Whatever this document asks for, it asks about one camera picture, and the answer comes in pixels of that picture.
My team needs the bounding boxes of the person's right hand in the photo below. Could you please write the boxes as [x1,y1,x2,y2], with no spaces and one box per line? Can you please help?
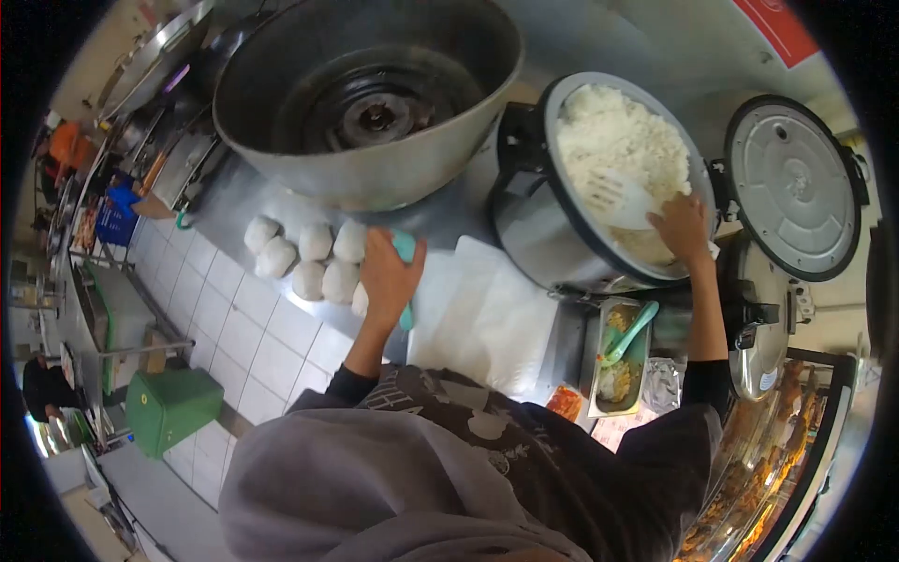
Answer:
[646,193,712,273]

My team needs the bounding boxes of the person's left hand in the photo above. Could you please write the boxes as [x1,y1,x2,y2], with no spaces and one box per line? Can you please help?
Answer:
[360,227,427,324]

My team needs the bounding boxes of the person's right fingers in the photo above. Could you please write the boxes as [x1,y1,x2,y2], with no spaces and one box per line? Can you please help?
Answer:
[666,193,705,219]

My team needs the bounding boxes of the person's left thumb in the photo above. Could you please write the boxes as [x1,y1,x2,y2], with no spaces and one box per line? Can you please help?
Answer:
[402,239,427,283]

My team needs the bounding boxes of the person's left fingers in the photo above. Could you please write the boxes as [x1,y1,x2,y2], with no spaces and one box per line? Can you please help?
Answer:
[361,227,398,259]

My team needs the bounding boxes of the teal plastic scoop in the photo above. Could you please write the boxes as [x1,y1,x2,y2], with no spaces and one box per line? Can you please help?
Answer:
[390,228,420,333]

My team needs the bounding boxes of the white rice paddle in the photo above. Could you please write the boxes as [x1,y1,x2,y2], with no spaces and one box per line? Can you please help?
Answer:
[585,167,665,233]

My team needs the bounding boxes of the pile of white wrapped parcels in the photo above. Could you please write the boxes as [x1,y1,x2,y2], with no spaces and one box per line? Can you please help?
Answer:
[243,214,371,318]

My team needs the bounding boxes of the large metal mixing bowl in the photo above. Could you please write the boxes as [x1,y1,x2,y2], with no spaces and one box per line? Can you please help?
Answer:
[212,0,526,213]

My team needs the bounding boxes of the cooked white rice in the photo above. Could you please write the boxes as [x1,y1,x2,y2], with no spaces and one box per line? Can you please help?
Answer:
[555,84,693,268]

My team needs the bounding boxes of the round rice cooker lid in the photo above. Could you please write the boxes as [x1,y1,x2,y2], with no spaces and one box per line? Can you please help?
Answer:
[709,95,872,283]

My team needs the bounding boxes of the teal plastic spoon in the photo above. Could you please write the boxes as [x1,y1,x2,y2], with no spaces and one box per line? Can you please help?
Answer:
[598,301,661,368]

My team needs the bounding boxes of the silver rice cooker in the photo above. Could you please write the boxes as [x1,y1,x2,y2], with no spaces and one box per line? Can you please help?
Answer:
[489,70,721,296]

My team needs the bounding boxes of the crumpled foil packet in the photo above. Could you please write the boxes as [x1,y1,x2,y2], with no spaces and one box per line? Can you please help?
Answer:
[642,357,684,415]

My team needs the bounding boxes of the metal food tray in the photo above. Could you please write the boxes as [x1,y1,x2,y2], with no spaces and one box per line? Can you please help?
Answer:
[586,296,654,420]

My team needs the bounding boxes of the orange sauce packet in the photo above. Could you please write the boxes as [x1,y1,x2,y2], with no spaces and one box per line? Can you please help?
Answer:
[546,385,584,422]

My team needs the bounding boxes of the red printed paper sheet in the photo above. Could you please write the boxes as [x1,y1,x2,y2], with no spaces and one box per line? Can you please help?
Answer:
[590,407,661,454]

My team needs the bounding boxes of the person's body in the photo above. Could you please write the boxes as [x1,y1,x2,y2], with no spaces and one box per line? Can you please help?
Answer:
[218,365,724,562]

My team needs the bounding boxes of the green plastic bin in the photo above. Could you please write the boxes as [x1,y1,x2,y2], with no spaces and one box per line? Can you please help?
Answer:
[125,367,226,459]

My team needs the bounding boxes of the glass display cabinet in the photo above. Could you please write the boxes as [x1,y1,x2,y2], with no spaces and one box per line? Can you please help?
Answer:
[674,348,861,562]

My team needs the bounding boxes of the metal work table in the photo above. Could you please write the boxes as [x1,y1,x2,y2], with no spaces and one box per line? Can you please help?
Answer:
[66,259,198,394]

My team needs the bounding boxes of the large metal wok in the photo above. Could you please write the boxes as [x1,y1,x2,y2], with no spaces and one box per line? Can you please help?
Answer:
[95,0,215,120]

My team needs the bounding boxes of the silver pot with black handle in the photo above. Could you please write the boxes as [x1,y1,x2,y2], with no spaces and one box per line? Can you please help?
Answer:
[727,239,816,403]

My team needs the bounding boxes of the red wall sign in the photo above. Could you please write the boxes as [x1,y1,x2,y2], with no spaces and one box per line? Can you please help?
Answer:
[730,0,821,70]

